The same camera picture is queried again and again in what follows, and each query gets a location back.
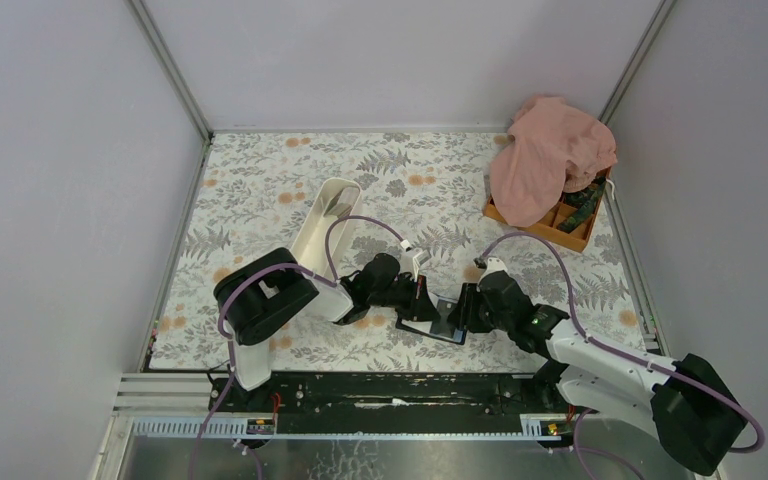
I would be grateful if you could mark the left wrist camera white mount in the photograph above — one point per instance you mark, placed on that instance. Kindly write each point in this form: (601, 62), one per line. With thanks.
(412, 259)

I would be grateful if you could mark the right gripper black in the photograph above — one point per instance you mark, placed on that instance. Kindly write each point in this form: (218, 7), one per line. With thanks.
(466, 315)

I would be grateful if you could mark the pink cloth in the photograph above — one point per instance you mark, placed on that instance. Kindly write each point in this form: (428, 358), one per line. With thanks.
(555, 148)

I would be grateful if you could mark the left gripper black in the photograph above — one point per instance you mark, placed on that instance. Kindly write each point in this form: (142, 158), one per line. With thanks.
(417, 295)

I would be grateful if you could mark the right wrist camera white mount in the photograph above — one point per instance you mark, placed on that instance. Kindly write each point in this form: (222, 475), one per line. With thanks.
(490, 265)

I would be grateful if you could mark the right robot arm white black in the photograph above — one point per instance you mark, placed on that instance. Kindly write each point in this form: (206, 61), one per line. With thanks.
(684, 404)

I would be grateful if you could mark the cream plastic oblong tray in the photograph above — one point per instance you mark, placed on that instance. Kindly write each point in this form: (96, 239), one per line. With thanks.
(310, 245)

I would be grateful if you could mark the wooden organizer box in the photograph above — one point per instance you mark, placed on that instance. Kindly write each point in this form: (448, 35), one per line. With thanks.
(571, 221)

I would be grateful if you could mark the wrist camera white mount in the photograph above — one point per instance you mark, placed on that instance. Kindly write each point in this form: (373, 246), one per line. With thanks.
(490, 265)
(412, 259)

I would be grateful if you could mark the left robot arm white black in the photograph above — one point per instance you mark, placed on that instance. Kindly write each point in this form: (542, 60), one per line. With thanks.
(259, 299)

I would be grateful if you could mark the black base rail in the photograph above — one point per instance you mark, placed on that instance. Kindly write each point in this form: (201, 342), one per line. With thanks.
(401, 403)

